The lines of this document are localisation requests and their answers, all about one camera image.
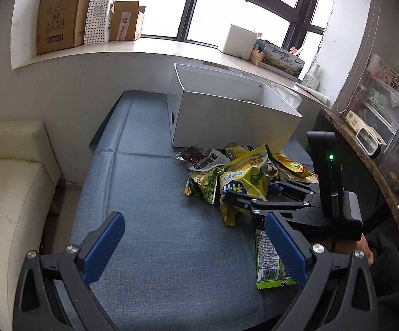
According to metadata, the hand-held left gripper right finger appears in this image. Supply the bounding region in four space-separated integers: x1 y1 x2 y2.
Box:
265 212 379 331

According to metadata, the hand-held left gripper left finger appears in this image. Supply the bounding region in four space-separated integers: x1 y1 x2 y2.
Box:
13 211 126 331

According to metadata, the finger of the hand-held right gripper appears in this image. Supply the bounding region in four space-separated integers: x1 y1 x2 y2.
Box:
268 180 321 201
224 190 312 218

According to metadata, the green white-label snack packet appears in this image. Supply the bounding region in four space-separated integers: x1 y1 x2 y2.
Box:
255 229 298 289

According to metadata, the yellow-orange snack bag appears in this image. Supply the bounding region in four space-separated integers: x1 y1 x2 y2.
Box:
270 152 319 183

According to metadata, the green pea snack packet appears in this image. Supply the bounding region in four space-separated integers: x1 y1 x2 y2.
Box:
184 170 219 205

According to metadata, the small yellow snack bag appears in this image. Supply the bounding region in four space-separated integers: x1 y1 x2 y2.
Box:
224 142 255 161

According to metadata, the white black-print snack packet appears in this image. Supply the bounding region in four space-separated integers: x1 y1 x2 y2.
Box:
188 149 231 173

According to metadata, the dark brown snack packet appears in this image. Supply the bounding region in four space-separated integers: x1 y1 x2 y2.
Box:
175 146 207 165

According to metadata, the white cardboard box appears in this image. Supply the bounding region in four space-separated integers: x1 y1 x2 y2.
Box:
167 63 303 152

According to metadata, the person's right forearm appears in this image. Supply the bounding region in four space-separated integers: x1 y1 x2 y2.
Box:
368 233 399 297

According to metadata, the person's right hand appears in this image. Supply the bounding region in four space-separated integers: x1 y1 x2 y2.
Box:
358 236 375 264

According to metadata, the stone counter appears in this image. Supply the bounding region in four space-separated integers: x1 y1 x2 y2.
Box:
318 108 399 273

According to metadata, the white oval device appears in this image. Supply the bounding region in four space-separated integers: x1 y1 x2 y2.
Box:
355 127 386 159

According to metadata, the blue fabric mat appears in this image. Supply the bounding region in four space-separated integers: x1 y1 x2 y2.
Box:
71 90 327 331

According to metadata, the green-white small box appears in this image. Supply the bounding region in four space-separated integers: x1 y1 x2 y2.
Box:
344 110 366 128

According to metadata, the white tube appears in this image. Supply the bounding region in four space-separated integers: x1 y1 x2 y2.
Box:
294 83 333 107

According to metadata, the clear plastic drawer organizer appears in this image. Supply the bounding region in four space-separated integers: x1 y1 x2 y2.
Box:
358 72 399 145

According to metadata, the white plastic bottle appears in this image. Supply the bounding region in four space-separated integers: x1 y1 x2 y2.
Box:
302 64 321 90

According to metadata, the cream leather sofa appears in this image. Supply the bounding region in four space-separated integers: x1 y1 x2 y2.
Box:
0 121 62 331

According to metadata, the long landscape-print box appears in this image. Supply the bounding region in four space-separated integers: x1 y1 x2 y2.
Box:
260 43 306 78

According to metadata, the small brown basket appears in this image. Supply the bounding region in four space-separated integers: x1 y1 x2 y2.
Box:
250 39 265 66

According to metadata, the white foam box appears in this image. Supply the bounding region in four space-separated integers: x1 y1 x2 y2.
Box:
218 24 258 60

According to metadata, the dark-framed window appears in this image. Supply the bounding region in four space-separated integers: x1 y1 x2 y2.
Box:
123 0 340 63

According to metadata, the small brown cardboard box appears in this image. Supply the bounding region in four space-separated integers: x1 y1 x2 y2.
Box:
109 1 146 42

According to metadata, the polka-dot paper bag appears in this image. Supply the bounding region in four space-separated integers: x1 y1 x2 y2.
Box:
83 0 117 45

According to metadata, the large brown cardboard box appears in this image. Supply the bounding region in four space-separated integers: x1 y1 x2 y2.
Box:
36 0 96 56

